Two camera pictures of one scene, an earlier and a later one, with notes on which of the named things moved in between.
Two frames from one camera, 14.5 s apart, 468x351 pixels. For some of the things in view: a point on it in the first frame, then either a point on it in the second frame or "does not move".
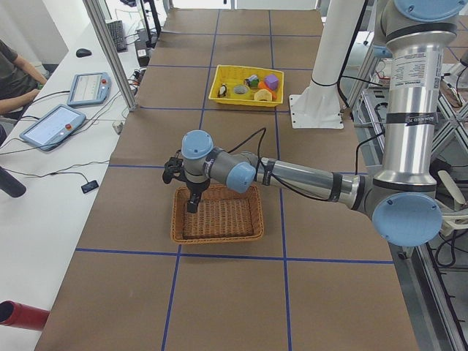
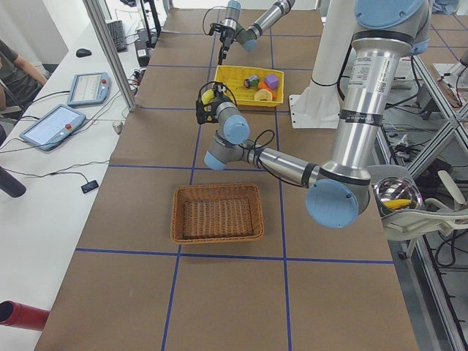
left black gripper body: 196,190 → 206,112
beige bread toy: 263,94 does not move
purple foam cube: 271,81 does not move
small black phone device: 89,186 does not move
